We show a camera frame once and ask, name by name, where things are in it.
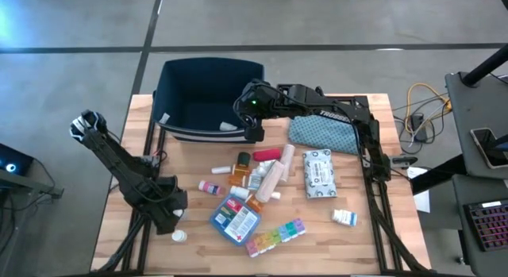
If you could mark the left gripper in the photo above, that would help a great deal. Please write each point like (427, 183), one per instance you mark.
(162, 195)

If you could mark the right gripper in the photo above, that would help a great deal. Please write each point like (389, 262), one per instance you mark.
(246, 110)

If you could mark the beige bandage roll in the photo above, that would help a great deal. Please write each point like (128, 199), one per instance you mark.
(270, 181)
(287, 158)

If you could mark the small pink-capped bottle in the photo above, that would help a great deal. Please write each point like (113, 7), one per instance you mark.
(210, 187)

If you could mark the white bottle printed label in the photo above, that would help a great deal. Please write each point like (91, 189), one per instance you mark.
(254, 181)

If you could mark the navy fabric basket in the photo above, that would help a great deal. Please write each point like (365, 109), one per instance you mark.
(198, 98)

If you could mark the large orange pill bottle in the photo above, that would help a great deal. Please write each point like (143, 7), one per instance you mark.
(254, 204)

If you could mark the white patterned wipes pack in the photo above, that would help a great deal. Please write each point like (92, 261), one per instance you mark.
(319, 174)

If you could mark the rainbow weekly pill organizer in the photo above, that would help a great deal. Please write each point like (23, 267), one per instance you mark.
(275, 237)

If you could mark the small white box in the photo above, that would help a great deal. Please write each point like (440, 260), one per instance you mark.
(344, 217)

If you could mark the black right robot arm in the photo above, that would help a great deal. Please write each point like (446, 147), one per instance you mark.
(337, 110)

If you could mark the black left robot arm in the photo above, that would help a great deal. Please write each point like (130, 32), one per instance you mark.
(107, 150)

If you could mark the plain white bottle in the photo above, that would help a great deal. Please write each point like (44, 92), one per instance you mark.
(239, 192)

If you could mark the blue first aid kit box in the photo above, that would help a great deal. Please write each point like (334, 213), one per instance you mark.
(234, 221)

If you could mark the blue patterned cloth pouch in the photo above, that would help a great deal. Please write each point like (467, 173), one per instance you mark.
(321, 134)

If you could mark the grey stand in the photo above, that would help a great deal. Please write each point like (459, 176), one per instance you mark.
(35, 185)

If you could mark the black device blue light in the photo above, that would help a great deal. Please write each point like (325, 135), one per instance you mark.
(20, 160)

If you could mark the black power adapter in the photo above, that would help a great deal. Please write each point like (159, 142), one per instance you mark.
(418, 126)

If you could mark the white paper sheet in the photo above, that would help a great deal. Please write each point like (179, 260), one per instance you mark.
(424, 201)

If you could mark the black desk beam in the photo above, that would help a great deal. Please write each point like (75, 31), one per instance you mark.
(436, 174)

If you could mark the smartphone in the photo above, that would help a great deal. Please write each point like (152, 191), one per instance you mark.
(486, 144)

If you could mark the black pole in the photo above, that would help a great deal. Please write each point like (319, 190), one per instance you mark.
(486, 64)

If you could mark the backlit keyboard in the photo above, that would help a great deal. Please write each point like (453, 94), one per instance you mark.
(490, 225)

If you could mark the grey keyboard desk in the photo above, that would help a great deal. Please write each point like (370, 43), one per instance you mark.
(476, 265)

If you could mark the black aluminium table frame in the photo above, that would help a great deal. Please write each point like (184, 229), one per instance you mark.
(379, 237)

